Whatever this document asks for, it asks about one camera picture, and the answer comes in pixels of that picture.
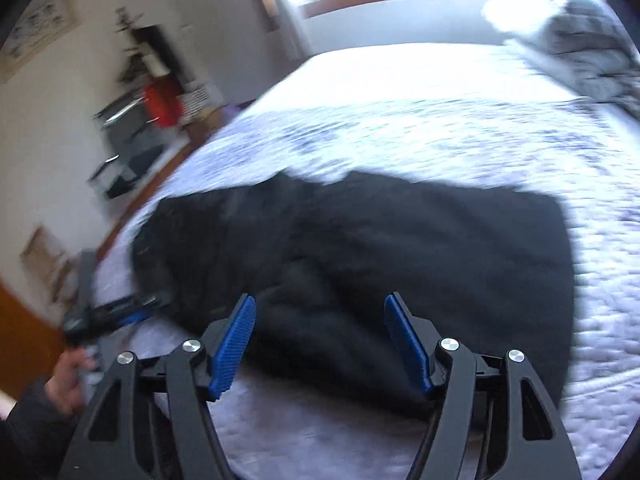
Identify red hanging garment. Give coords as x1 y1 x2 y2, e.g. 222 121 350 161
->
142 76 182 128

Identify black metal chair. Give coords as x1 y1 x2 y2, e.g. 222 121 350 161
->
88 92 166 200

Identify grey folded duvet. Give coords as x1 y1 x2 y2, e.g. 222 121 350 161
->
482 0 639 118

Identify person's left hand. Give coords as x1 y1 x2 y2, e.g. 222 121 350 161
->
44 348 96 415

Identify light blue bed sheet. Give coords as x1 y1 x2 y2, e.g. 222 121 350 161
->
247 42 576 114

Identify wooden coat rack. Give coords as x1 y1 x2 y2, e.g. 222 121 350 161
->
116 6 170 98

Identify dark sleeved left forearm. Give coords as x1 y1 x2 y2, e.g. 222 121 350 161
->
1 378 79 479

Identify framed wall picture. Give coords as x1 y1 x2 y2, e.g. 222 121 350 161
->
1 0 81 84

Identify black pants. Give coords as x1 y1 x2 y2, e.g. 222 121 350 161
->
130 171 575 414

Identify quilted patterned bedspread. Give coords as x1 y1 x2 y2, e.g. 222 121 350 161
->
96 98 639 479

